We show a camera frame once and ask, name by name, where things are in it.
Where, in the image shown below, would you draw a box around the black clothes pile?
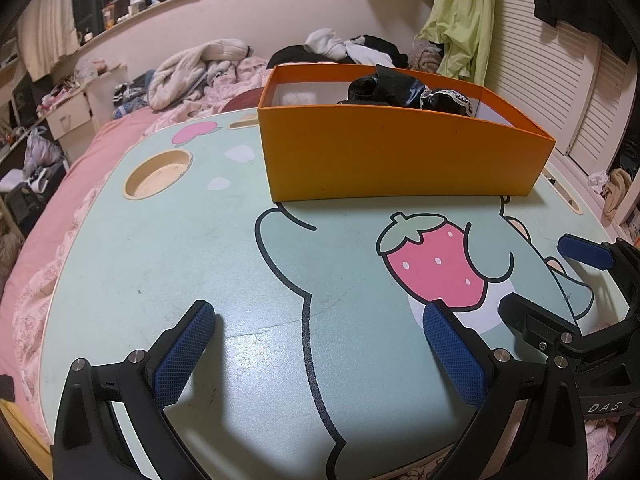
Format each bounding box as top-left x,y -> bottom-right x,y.
267,44 -> 341,68

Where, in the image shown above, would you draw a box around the black hanging garment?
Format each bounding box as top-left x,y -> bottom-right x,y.
532,0 -> 640,63

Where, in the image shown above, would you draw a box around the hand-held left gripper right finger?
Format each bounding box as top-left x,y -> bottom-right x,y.
422,301 -> 588,480

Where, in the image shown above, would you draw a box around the grey bag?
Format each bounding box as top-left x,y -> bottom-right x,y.
22,127 -> 63,176

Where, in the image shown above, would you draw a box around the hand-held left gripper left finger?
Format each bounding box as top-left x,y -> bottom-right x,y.
50,300 -> 217,480

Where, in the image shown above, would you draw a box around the beige clothes heap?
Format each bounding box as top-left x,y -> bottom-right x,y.
599,167 -> 637,222

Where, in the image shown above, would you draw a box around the cream curtain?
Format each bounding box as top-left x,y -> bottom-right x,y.
17,0 -> 81,81

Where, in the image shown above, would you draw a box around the pink rose print blanket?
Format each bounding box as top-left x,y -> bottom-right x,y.
0,105 -> 168,461

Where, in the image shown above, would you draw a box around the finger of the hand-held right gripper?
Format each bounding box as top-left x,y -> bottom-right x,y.
556,233 -> 640,319
499,294 -> 582,357

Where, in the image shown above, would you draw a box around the white hoodie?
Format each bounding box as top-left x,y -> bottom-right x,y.
304,28 -> 351,61

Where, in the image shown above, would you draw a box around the orange cardboard box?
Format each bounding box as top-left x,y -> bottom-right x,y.
257,63 -> 557,203

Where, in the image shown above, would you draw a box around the beige fleece garment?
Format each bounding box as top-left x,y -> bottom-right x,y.
147,40 -> 251,111

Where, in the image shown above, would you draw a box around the pink floral quilt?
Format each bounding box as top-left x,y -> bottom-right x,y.
200,57 -> 275,111

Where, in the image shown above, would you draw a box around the light green hanging garment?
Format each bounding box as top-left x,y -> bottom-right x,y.
415,0 -> 511,87

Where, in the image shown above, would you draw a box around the white garment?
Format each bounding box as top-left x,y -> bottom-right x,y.
345,41 -> 383,64

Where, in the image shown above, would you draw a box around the small white drawer cabinet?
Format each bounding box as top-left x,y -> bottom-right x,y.
47,90 -> 97,141

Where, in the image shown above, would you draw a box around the white louvered closet doors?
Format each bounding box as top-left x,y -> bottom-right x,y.
485,0 -> 640,181

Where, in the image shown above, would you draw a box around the mint green printed desktop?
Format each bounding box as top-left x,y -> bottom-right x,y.
50,107 -> 632,480

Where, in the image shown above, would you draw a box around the black lace trimmed cloth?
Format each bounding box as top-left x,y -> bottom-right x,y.
336,64 -> 476,118

